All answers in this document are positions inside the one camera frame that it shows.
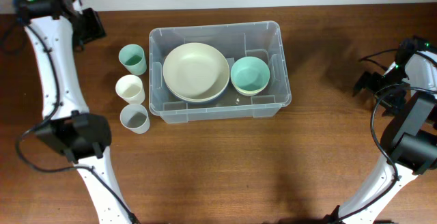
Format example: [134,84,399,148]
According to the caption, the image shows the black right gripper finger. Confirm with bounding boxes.
[352,72,384,96]
[373,89,407,117]

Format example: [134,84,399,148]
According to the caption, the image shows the beige bowl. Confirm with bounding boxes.
[163,42,230,98]
[168,80,230,104]

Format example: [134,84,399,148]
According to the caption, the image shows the mint green bowl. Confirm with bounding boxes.
[230,57,270,91]

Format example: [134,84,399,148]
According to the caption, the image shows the dark blue bowl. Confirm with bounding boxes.
[178,89,227,105]

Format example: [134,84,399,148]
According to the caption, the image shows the white bowl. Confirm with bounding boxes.
[239,92,264,97]

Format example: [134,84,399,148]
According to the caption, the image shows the yellow bowl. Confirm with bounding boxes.
[235,87,265,94]

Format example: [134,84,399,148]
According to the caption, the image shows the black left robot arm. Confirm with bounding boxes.
[13,0,139,223]

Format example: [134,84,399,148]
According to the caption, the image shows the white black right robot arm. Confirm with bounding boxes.
[323,36,436,223]

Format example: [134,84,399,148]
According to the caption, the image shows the mint green cup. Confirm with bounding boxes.
[118,44,147,76]

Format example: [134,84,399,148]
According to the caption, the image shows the cream cup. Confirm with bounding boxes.
[115,74,145,104]

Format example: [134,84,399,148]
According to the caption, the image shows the grey translucent cup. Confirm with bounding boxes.
[119,104,150,134]

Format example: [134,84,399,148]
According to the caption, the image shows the clear plastic storage bin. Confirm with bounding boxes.
[149,20,292,124]

